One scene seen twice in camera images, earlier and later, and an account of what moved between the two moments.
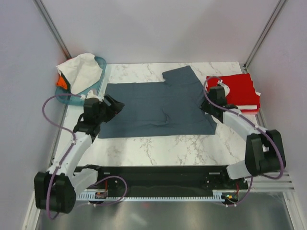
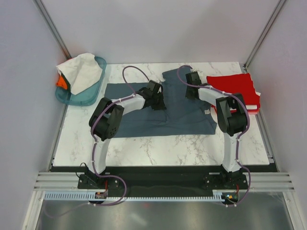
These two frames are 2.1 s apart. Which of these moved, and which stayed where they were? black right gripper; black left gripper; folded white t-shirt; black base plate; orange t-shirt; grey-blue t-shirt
Moved: black right gripper; black left gripper
Stayed: grey-blue t-shirt; black base plate; folded white t-shirt; orange t-shirt
